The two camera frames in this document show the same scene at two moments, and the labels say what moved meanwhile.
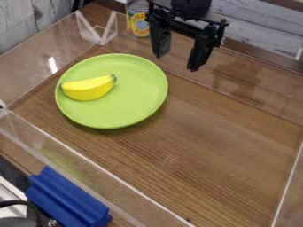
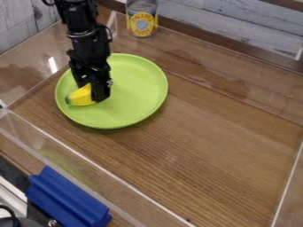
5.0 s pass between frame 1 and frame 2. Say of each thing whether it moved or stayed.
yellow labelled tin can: stayed
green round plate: stayed
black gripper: moved
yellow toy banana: moved
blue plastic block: stayed
